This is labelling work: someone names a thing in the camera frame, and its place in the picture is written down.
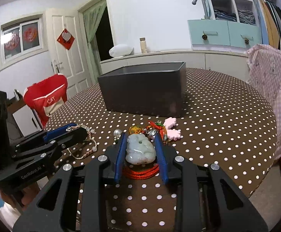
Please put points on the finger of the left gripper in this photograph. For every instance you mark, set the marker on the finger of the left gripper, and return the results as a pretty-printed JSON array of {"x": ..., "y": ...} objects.
[
  {"x": 59, "y": 130},
  {"x": 65, "y": 138}
]

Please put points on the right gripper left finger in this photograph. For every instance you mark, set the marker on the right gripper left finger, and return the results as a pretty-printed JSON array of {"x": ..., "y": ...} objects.
[{"x": 104, "y": 170}]

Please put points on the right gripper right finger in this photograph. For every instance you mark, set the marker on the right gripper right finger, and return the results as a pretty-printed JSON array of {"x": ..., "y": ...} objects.
[{"x": 181, "y": 173}]

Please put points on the pink plush charm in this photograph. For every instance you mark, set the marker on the pink plush charm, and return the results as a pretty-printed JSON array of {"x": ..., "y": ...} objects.
[
  {"x": 173, "y": 134},
  {"x": 170, "y": 122}
]

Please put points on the person's hand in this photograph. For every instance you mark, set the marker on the person's hand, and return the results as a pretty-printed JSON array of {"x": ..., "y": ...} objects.
[{"x": 21, "y": 198}]

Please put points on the red cat chair cover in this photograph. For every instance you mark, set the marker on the red cat chair cover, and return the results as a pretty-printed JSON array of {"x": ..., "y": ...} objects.
[{"x": 47, "y": 96}]

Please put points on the white panel door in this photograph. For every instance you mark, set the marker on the white panel door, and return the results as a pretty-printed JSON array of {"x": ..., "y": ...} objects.
[{"x": 71, "y": 63}]

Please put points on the dark grey storage box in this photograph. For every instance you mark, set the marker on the dark grey storage box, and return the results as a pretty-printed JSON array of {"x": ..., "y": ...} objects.
[{"x": 155, "y": 89}]

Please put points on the brown polka dot tablecloth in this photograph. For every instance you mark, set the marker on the brown polka dot tablecloth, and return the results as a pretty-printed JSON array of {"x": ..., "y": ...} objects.
[{"x": 225, "y": 121}]

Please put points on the window with red cutouts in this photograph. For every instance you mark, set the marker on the window with red cutouts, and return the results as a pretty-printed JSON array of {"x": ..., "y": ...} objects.
[{"x": 22, "y": 38}]

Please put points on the red diamond door decoration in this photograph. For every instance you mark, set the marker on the red diamond door decoration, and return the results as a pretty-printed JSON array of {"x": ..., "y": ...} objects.
[{"x": 66, "y": 39}]

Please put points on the white pillow bag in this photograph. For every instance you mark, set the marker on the white pillow bag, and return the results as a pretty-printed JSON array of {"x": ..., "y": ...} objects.
[{"x": 120, "y": 50}]

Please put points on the beige jar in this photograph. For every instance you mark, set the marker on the beige jar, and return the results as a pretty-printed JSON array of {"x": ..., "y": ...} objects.
[{"x": 143, "y": 45}]

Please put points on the green curtain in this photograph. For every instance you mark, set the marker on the green curtain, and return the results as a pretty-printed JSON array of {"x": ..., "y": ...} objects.
[{"x": 92, "y": 18}]

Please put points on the white low cabinet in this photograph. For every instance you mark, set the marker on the white low cabinet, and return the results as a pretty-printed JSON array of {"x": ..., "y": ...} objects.
[{"x": 234, "y": 64}]

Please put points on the pink checkered cloth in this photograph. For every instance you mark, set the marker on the pink checkered cloth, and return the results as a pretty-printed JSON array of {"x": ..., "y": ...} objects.
[{"x": 264, "y": 62}]

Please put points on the teal drawer unit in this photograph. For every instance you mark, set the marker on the teal drawer unit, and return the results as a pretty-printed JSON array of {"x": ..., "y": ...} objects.
[{"x": 208, "y": 32}]

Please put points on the hanging clothes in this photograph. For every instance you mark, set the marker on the hanging clothes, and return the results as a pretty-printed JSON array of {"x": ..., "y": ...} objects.
[{"x": 270, "y": 23}]

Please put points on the white shelf wardrobe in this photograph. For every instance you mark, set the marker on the white shelf wardrobe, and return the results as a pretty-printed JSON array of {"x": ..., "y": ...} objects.
[{"x": 249, "y": 4}]

